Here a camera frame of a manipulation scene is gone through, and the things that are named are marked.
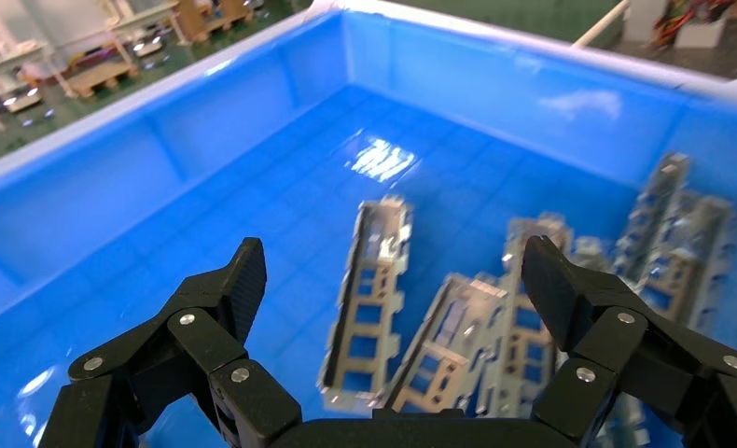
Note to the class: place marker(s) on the blue plastic bin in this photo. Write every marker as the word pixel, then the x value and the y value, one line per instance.
pixel 220 185

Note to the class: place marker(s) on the dark long metal bracket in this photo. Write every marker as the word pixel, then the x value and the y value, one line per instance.
pixel 668 170

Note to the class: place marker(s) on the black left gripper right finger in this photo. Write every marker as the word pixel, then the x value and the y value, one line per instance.
pixel 622 352

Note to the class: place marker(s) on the long silver metal bracket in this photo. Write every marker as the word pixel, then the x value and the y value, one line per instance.
pixel 711 216
pixel 538 225
pixel 473 287
pixel 387 235

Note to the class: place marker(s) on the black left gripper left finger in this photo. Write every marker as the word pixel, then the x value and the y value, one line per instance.
pixel 177 346

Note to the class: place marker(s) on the wooden pallet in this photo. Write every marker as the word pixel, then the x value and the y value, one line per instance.
pixel 99 77
pixel 211 18

